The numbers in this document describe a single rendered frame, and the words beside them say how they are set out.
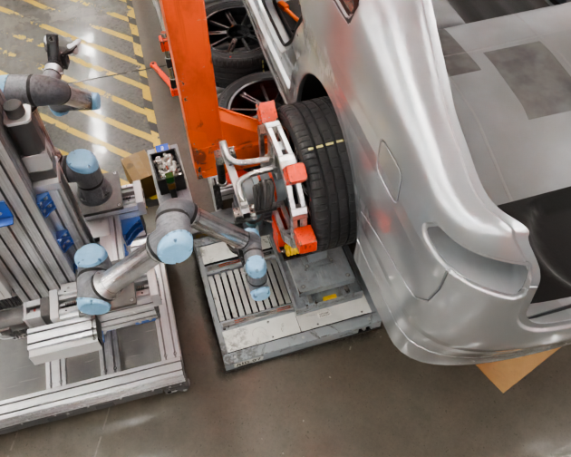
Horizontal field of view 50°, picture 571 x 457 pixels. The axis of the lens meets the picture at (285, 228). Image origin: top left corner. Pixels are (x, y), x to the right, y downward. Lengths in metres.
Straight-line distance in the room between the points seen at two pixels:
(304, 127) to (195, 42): 0.58
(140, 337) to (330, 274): 1.00
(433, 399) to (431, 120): 1.73
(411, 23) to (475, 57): 1.19
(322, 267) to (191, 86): 1.13
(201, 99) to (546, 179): 1.53
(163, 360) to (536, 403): 1.80
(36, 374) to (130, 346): 0.44
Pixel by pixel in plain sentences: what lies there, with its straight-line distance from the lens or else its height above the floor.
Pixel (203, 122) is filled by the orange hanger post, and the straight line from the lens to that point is 2.92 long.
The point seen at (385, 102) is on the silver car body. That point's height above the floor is 1.64.
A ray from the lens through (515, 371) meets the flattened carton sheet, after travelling 3.32.
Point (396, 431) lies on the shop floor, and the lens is 3.08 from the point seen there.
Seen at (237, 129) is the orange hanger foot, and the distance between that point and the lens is 3.02.
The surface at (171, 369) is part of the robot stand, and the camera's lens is 2.96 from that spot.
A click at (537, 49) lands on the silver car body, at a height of 1.05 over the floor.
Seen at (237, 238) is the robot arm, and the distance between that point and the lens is 2.28.
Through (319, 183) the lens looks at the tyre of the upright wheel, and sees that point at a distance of 2.38.
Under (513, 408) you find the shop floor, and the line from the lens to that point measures 3.25.
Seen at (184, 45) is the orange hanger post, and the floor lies 1.34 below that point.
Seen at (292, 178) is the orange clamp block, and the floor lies 1.14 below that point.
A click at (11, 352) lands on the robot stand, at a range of 3.26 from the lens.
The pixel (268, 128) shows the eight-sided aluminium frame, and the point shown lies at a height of 1.12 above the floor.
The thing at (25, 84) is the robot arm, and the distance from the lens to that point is 2.43.
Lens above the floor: 2.89
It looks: 53 degrees down
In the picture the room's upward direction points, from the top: 2 degrees counter-clockwise
